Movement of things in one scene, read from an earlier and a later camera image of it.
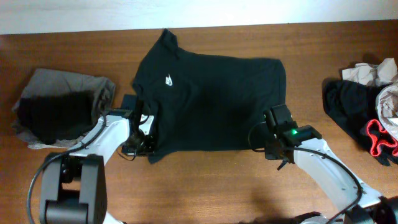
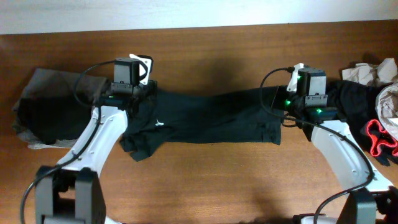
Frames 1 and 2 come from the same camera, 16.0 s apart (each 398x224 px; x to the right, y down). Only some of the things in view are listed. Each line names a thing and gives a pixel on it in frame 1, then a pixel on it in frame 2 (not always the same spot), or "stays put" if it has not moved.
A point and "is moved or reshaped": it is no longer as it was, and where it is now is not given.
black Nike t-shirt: (207, 102) is moved or reshaped
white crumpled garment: (372, 74) stays put
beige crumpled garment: (387, 107) stays put
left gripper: (142, 146) to (149, 88)
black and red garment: (352, 105) stays put
